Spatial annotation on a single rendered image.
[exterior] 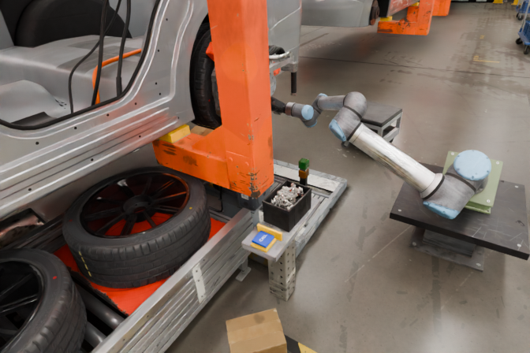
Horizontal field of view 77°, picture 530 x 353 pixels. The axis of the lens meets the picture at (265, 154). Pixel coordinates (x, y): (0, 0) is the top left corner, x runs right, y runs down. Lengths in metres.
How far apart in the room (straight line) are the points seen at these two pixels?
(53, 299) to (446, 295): 1.71
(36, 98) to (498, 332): 2.57
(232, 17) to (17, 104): 1.36
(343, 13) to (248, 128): 3.15
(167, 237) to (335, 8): 3.46
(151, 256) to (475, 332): 1.45
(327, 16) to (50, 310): 3.87
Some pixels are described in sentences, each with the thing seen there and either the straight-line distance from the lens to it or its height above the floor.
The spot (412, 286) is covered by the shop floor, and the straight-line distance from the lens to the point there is 1.97.
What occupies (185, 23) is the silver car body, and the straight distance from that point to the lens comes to 1.78.
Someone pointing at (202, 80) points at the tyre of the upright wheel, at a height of 0.94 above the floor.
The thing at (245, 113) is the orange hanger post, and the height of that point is 0.94.
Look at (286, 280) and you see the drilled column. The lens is 1.70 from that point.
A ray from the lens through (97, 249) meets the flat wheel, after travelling 1.54.
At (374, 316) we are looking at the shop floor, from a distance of 1.81.
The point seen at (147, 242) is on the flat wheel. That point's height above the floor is 0.50.
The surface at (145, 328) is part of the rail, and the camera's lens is 1.43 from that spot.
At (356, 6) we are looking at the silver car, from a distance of 4.39.
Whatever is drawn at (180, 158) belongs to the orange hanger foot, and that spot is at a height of 0.61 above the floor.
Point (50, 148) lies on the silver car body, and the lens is 1.46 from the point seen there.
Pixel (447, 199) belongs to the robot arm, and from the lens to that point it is 1.76.
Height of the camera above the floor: 1.46
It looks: 30 degrees down
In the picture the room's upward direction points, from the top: 3 degrees counter-clockwise
